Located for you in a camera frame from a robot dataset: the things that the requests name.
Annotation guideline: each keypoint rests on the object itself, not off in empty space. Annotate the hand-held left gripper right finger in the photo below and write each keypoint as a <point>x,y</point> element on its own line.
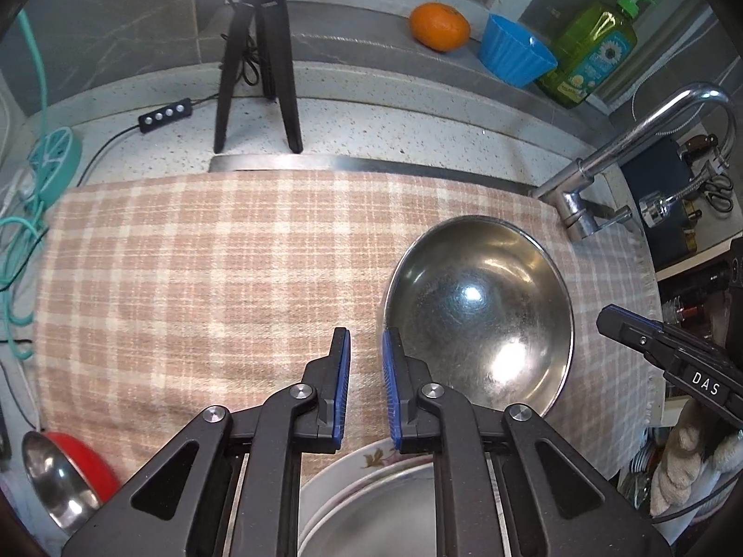
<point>392,389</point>

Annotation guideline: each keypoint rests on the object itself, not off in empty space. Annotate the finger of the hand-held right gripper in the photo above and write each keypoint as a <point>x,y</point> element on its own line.
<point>630,330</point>

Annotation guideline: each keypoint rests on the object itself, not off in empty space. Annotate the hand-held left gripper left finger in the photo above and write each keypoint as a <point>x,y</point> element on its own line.
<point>342,383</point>

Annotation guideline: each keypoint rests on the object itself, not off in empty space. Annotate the large white leaf-print plate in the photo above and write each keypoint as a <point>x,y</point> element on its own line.
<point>325,476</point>

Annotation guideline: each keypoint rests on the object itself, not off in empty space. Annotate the large steel bowl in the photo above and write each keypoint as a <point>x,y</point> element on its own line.
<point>482,313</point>

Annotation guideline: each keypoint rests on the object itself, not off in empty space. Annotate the red bowl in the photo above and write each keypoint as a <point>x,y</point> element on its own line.
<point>96,464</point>

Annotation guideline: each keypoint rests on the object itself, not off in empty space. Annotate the small steel bowl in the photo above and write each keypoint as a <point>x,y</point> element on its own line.
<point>58,481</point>

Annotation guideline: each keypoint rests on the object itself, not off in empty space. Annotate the person's right hand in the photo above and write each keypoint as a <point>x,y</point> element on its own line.
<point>679,458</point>

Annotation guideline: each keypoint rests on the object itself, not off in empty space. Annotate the white open shelf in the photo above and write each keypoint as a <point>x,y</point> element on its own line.
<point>685,264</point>

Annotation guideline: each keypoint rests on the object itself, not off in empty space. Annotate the chrome faucet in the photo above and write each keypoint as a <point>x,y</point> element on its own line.
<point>572,203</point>

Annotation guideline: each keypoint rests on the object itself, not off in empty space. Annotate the black scissors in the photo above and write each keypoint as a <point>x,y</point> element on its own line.
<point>720,191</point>

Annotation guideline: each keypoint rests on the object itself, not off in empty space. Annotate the beige plaid cloth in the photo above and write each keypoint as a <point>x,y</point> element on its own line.
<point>203,278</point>

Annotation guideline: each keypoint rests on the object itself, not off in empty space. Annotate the green dish soap bottle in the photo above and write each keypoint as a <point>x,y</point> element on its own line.
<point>586,52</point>

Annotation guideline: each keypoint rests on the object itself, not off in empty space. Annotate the blue ribbed bowl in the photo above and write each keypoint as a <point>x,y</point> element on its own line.
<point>511,52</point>

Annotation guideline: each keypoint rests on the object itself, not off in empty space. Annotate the black inline light remote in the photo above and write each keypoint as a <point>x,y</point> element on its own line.
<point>165,115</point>

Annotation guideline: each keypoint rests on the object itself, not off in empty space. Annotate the orange tangerine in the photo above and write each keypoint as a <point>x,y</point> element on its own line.
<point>439,26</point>

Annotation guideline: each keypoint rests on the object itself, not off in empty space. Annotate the black tripod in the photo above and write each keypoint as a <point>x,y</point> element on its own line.
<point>273,23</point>

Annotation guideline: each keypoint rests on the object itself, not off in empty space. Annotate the teal round power strip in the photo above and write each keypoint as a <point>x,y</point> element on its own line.
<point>55,154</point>

